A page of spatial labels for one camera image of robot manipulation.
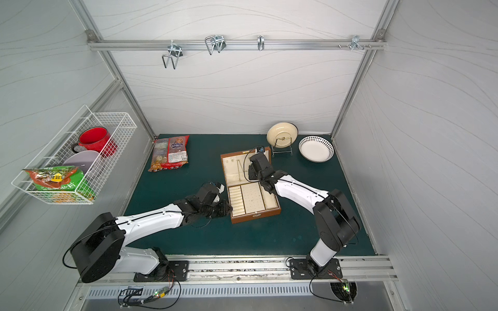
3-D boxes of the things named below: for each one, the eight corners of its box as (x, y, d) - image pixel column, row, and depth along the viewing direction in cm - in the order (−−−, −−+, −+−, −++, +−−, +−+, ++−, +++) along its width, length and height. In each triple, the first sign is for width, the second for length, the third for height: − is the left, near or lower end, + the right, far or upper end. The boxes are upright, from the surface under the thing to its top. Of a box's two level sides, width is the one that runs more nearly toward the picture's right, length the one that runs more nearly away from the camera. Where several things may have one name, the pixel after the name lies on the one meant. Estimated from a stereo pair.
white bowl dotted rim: (301, 162, 109) (302, 159, 107) (296, 138, 121) (297, 135, 119) (337, 162, 109) (339, 159, 107) (329, 138, 121) (330, 135, 119)
